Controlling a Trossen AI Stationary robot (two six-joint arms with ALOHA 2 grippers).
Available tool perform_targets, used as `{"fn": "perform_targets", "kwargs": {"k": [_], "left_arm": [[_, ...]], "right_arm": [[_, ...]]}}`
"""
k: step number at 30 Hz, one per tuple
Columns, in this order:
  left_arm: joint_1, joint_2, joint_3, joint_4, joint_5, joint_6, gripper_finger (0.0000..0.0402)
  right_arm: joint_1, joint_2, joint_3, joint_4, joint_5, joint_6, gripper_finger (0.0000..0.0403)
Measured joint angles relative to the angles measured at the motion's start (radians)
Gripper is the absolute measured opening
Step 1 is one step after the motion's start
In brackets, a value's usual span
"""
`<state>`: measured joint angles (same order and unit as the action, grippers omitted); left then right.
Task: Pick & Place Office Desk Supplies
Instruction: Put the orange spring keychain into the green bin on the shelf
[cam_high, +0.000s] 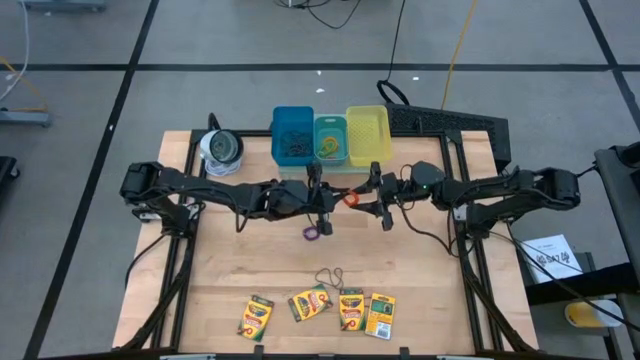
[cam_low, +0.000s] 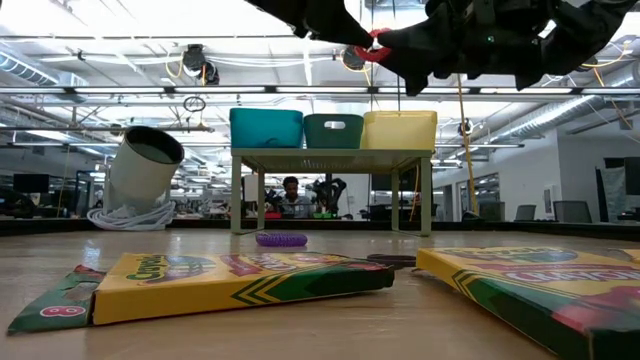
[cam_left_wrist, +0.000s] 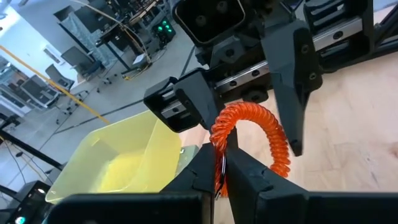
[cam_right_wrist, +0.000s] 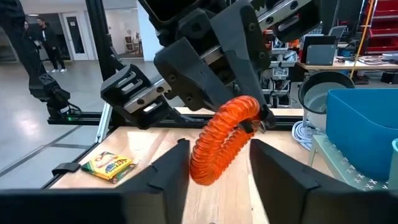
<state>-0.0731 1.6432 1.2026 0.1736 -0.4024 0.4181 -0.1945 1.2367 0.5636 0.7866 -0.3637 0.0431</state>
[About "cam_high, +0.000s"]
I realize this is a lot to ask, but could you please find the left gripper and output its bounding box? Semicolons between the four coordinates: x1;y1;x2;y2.
304;162;352;238

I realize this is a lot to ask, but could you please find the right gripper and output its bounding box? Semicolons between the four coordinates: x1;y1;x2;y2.
351;160;410;233

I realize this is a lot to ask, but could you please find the yellow-orange coil keychain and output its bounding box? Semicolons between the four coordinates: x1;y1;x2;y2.
318;135;342;159

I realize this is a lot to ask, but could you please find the yellow Crayola crayon box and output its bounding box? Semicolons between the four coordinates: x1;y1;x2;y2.
287;282;334;324
237;294;275;343
364;293;397;341
338;286;367;332

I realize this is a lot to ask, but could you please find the grey desk foot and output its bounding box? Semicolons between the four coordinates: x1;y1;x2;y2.
0;108;54;128
20;0;108;13

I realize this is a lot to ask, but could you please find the yellow plastic bin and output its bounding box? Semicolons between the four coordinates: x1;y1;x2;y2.
345;104;393;168

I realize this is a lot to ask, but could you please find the teal plastic bin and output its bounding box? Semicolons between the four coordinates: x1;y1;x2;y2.
313;114;350;167

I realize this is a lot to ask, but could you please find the blue plastic bin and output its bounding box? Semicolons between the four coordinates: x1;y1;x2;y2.
271;105;315;167

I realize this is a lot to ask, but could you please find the black perforated panel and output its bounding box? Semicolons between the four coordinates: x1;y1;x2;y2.
383;102;512;174

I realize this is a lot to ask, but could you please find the white printed paper sheet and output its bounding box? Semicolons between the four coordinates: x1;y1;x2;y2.
519;233;585;285

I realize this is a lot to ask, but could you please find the black low side table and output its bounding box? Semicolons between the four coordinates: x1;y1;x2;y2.
517;252;640;360

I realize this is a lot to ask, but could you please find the yellow and white bottle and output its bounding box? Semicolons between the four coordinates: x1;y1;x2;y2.
563;298;625;330

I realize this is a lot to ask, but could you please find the black chair base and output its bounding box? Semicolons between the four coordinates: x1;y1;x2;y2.
0;155;22;201

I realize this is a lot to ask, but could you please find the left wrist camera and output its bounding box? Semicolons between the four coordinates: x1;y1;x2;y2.
267;178;314;219

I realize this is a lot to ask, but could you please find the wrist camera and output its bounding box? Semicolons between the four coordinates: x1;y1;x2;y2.
267;178;314;219
408;159;447;195

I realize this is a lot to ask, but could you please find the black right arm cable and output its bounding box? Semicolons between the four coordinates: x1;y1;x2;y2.
398;197;456;259

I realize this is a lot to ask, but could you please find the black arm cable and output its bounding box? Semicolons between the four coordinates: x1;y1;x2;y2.
398;197;456;259
123;230;169;290

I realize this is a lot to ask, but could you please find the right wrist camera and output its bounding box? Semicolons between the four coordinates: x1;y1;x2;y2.
408;159;447;195

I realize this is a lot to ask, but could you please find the black aluminium table frame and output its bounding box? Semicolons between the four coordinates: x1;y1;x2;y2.
117;128;540;360

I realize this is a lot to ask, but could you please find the black hanging cable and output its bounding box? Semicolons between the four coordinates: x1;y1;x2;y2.
375;0;410;107

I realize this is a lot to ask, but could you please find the white coiled lamp cable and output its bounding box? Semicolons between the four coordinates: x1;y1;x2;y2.
202;157;244;177

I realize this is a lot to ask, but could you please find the black loose floor cable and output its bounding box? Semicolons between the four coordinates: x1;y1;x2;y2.
273;0;369;30

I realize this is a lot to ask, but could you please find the yellow hanging cable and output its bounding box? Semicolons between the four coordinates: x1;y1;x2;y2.
438;0;480;111

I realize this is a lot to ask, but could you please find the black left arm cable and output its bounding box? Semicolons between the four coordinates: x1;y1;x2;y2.
123;230;169;290

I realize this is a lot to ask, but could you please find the white floor cable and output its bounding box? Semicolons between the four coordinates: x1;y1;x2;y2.
0;0;32;104

